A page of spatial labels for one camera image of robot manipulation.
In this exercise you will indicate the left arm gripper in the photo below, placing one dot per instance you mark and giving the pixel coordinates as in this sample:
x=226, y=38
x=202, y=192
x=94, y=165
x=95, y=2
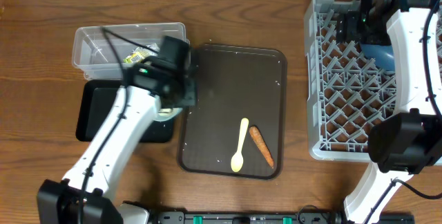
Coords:
x=192, y=82

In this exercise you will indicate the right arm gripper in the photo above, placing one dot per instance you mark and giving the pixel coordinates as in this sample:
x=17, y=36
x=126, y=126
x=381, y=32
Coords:
x=347, y=30

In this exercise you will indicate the blue plate bowl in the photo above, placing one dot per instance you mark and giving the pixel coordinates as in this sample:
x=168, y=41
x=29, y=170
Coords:
x=383, y=55

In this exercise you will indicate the small bowl of rice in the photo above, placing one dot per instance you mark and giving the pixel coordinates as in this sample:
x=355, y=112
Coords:
x=167, y=114

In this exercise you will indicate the yellow green snack wrapper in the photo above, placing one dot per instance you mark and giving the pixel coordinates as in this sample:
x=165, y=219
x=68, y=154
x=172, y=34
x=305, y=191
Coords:
x=138, y=55

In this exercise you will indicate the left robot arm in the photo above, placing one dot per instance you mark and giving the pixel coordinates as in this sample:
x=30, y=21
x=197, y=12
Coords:
x=154, y=90

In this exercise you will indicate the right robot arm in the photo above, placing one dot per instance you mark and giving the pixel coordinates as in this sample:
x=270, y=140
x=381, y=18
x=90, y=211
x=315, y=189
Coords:
x=401, y=146

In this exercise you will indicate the grey dishwasher rack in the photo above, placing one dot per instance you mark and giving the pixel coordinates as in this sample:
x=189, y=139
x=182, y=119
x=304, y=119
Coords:
x=348, y=93

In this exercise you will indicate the clear plastic waste bin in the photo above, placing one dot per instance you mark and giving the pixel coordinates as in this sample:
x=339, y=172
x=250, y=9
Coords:
x=93, y=55

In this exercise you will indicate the black waste tray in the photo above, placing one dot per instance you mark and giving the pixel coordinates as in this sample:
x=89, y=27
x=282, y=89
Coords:
x=97, y=100

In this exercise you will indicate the dark brown serving tray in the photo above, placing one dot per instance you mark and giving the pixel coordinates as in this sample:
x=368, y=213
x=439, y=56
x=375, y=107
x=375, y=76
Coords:
x=234, y=83

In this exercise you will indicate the orange carrot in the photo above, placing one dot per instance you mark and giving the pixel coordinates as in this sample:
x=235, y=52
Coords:
x=261, y=145

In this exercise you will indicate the yellow plastic spoon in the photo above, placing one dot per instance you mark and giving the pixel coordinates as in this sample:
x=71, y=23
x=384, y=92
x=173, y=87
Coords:
x=237, y=159

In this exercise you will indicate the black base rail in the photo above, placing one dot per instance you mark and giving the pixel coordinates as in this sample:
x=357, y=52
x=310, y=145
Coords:
x=200, y=218

